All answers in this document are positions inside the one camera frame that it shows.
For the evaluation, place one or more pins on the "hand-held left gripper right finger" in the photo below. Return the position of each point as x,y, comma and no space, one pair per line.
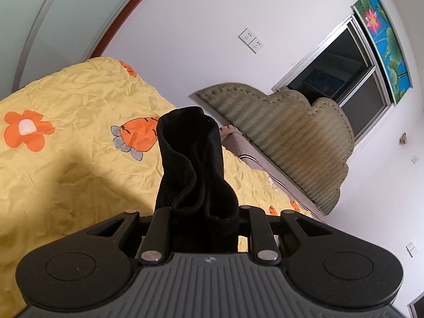
258,228

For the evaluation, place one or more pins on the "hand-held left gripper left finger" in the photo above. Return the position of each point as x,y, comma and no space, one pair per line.
159,228

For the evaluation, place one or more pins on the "black pants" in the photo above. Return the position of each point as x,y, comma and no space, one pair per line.
188,159

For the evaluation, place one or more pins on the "green striped padded headboard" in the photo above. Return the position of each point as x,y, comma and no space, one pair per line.
291,139

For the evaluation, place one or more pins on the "yellow printed bed sheet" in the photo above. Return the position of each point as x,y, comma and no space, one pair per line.
73,165

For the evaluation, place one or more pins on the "frosted glass sliding door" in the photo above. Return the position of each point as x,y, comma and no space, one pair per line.
66,16

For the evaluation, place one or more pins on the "white light switch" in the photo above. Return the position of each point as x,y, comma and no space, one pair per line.
410,249

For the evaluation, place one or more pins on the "small brown wall hook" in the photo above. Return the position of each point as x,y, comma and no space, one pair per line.
403,139

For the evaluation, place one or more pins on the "small white wall plate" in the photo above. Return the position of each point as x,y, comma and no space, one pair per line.
414,159

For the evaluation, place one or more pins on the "aluminium frame window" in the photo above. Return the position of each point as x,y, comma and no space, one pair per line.
351,73

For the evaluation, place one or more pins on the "white wall socket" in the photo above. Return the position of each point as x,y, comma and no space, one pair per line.
256,45
247,36

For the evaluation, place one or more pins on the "brown wooden door frame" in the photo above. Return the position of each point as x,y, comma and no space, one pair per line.
122,13

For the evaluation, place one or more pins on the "lotus flower wall poster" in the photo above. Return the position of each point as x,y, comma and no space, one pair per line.
384,43

